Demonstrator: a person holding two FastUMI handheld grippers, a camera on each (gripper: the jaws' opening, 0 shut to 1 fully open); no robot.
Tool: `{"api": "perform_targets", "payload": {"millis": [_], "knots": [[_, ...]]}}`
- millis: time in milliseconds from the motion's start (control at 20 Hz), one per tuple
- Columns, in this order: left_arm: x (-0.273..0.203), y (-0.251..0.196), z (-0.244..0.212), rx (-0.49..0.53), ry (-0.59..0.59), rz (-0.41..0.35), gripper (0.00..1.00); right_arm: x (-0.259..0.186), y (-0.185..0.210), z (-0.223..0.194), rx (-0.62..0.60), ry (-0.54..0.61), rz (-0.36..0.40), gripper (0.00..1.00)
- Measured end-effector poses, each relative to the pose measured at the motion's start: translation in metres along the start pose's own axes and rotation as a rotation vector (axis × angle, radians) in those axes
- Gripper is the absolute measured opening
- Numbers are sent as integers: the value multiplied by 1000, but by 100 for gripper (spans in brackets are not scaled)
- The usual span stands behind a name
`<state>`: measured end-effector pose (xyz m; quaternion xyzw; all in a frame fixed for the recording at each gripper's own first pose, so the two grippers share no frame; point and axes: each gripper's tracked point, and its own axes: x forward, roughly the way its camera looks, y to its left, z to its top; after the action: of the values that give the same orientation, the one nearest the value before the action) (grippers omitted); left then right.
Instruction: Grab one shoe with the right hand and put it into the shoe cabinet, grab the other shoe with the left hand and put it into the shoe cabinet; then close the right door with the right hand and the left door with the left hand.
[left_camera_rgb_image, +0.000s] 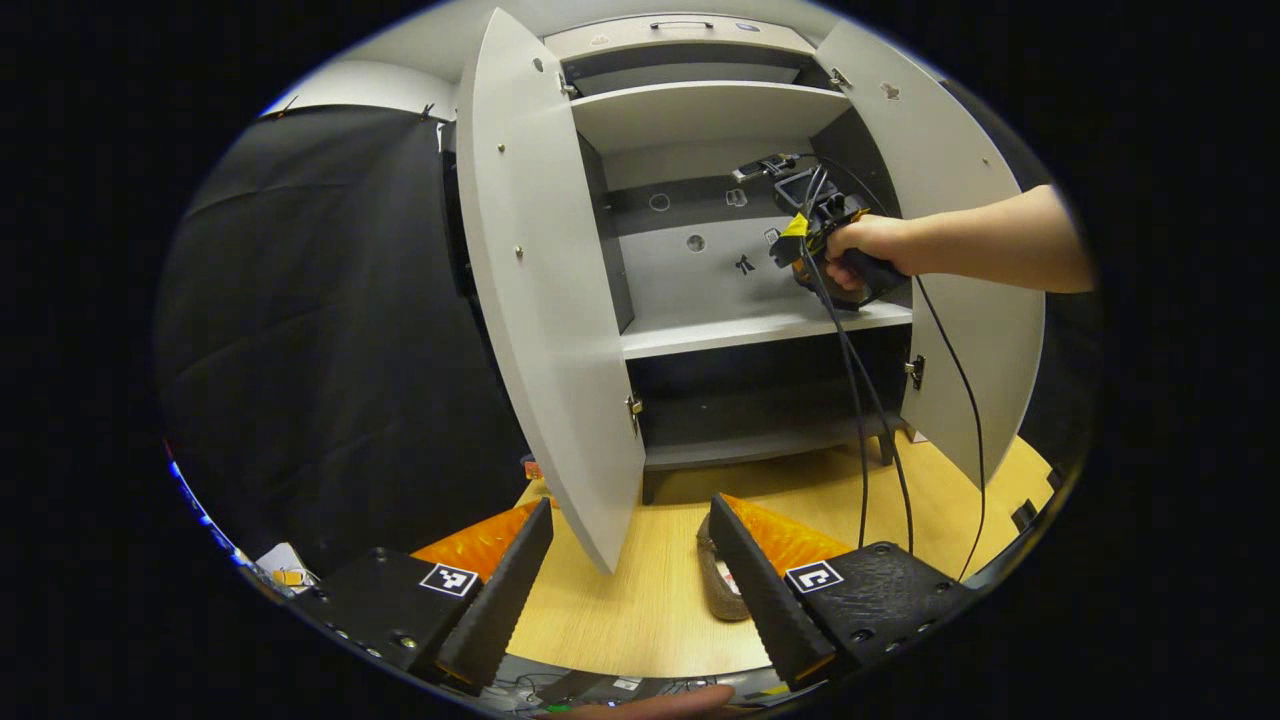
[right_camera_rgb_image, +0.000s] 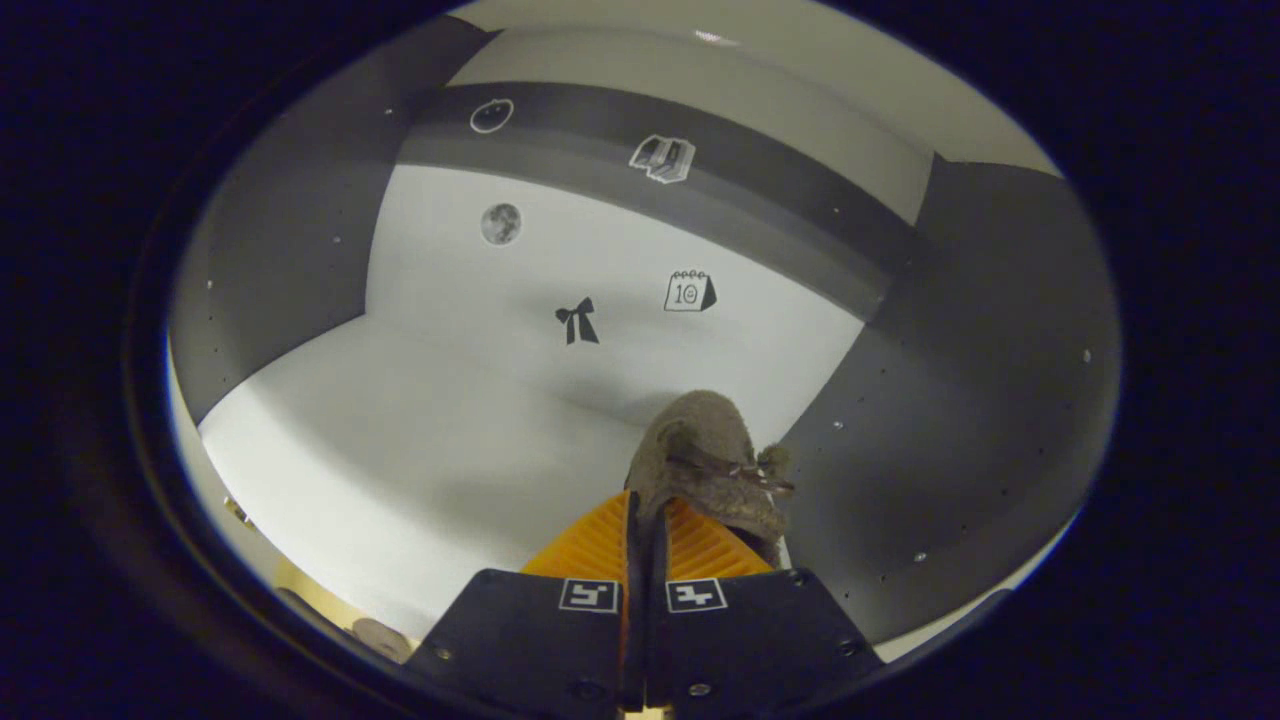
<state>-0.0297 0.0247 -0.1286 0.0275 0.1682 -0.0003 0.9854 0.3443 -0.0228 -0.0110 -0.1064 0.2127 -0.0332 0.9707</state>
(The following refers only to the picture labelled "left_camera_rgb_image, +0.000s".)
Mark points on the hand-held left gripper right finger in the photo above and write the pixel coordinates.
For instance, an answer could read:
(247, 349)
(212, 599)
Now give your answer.
(760, 590)

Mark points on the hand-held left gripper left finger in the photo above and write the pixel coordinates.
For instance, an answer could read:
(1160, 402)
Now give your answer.
(505, 590)

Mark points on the black backdrop cloth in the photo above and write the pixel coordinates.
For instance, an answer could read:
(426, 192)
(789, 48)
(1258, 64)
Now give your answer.
(330, 350)

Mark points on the grey shoe cabinet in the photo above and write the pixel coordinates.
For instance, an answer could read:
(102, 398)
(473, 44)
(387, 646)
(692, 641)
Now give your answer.
(700, 280)

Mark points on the grey shoe cabinet door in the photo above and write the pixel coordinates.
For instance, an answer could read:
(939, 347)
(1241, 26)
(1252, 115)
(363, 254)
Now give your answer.
(550, 300)
(1000, 350)

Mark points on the brown fuzzy shoe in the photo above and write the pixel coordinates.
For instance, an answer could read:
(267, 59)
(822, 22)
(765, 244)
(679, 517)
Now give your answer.
(722, 590)

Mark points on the grey cabinet shelf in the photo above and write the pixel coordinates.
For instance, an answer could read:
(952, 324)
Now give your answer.
(700, 115)
(720, 335)

